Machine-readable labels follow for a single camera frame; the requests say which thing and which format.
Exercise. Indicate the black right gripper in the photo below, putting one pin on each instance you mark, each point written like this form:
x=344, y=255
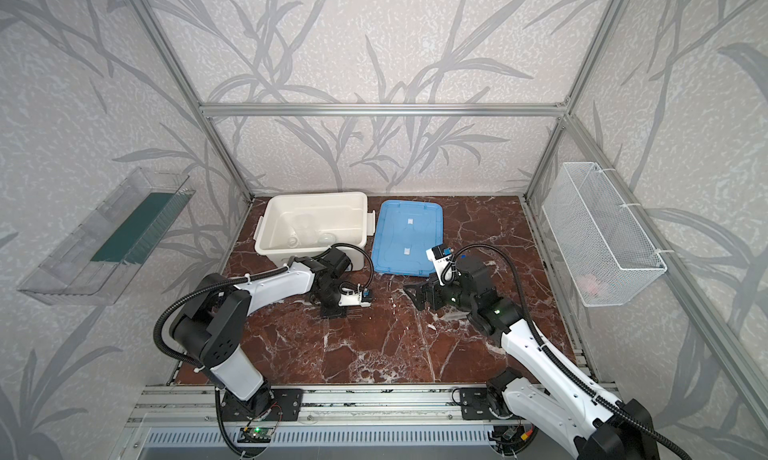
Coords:
x=429, y=295

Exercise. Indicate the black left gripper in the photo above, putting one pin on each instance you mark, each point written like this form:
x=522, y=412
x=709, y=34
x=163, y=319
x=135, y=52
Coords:
x=330, y=301

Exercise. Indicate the white plastic storage bin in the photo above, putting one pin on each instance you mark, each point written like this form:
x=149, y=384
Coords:
x=345, y=214

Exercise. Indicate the small white ceramic dish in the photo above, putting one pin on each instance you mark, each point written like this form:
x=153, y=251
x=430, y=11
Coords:
x=327, y=239

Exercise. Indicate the clear plastic measuring beaker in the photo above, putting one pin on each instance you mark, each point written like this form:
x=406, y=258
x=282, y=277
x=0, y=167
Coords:
x=306, y=229

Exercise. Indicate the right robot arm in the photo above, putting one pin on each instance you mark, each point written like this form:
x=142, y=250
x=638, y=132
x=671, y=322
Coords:
x=627, y=434

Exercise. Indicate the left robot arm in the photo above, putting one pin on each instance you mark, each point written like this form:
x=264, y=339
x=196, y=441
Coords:
x=204, y=328

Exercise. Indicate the clear acrylic test tube rack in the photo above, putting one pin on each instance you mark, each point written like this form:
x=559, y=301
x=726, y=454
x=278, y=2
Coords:
x=451, y=313

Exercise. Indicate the light blue bin lid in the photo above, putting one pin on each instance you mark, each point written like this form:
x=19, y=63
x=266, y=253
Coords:
x=405, y=231

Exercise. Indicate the pink object in basket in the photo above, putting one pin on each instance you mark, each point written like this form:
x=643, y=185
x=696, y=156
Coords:
x=591, y=285

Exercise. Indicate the green circuit board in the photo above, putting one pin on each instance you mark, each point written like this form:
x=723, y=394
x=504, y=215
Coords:
x=255, y=435

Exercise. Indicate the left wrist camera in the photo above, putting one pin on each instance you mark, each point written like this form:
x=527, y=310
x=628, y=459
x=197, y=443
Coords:
x=355, y=297

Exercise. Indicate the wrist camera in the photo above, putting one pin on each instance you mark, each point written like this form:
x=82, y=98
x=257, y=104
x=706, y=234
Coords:
x=355, y=297
x=441, y=256

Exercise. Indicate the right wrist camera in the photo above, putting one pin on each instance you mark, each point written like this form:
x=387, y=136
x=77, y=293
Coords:
x=441, y=256

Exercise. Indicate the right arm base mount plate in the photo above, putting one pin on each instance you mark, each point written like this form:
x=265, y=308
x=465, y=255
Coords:
x=475, y=404

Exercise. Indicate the white wire mesh basket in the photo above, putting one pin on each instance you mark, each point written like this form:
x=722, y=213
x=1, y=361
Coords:
x=597, y=233

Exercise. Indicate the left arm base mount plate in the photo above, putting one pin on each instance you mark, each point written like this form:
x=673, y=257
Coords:
x=277, y=405

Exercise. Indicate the aluminium front rail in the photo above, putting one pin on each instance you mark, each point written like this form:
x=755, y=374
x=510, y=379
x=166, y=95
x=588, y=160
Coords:
x=370, y=404

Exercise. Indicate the clear wall shelf green liner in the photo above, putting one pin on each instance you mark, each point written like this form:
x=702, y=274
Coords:
x=94, y=264

